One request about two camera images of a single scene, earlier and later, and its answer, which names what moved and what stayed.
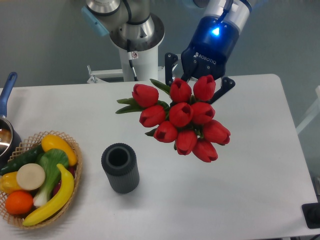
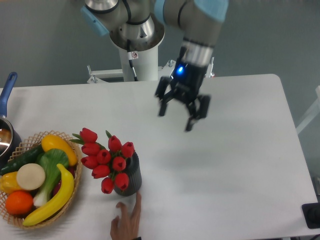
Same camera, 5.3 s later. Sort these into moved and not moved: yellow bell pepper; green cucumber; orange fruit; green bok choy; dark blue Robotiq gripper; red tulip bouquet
Moved: dark blue Robotiq gripper; red tulip bouquet
Not moved: yellow bell pepper; green bok choy; green cucumber; orange fruit
